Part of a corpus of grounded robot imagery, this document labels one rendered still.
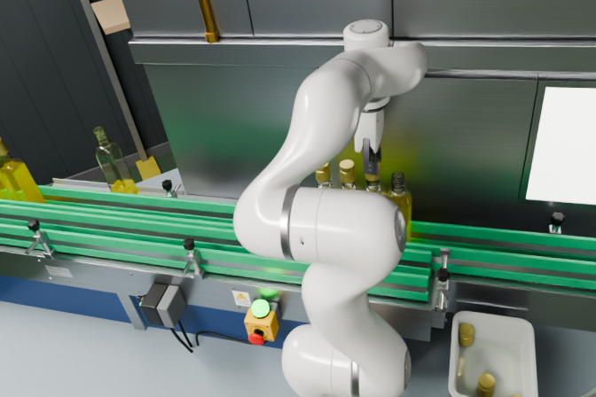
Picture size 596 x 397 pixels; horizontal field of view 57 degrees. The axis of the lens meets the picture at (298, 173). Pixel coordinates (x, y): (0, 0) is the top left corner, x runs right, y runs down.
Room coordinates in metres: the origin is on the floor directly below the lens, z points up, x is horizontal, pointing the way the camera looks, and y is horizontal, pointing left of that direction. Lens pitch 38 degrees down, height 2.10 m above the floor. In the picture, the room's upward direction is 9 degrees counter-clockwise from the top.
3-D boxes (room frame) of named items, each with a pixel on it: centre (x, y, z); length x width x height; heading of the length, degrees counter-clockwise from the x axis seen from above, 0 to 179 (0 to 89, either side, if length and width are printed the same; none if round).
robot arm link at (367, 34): (0.95, -0.17, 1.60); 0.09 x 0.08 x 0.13; 71
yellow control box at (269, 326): (0.87, 0.15, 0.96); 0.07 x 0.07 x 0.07; 69
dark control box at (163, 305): (0.97, 0.41, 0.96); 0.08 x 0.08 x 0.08; 69
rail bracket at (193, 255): (0.95, 0.30, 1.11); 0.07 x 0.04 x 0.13; 159
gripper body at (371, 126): (0.95, -0.17, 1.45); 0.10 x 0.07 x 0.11; 159
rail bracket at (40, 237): (1.11, 0.73, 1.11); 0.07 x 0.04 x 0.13; 159
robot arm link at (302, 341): (0.57, -0.01, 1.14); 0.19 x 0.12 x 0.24; 71
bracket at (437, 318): (0.79, -0.28, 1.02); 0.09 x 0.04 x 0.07; 159
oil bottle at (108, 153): (1.33, 0.53, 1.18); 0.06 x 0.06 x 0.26; 73
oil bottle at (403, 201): (0.93, -0.22, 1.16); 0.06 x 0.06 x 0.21; 69
